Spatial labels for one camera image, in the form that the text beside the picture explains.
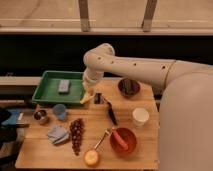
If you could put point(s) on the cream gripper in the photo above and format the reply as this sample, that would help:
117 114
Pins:
89 88

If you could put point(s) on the small black block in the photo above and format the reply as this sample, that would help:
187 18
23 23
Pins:
97 98

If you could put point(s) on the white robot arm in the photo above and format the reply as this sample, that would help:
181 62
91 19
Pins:
186 107

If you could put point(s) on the yellow banana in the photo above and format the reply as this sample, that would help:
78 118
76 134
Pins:
86 98

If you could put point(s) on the red bowl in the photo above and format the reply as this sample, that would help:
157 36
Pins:
128 136

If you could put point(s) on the dark grape bunch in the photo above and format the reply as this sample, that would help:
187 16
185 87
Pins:
76 131

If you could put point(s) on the dark brown bowl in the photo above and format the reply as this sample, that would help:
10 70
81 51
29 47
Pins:
128 87

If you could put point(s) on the blue folded cloth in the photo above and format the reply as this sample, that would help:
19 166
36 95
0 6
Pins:
57 134

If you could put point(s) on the green plastic tray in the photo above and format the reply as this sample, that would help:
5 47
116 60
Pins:
47 89

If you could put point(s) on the small metal cup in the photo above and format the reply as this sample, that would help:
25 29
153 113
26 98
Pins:
41 117

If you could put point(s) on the blue plastic cup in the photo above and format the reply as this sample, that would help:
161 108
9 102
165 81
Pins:
59 111

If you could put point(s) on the black handled knife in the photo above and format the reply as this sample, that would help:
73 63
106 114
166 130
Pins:
110 111

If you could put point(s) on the blue sponge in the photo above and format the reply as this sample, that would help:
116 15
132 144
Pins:
63 86

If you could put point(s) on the white paper cup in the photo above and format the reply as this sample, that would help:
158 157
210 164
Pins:
140 116

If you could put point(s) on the orange fruit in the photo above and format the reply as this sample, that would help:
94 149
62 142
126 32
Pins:
91 157

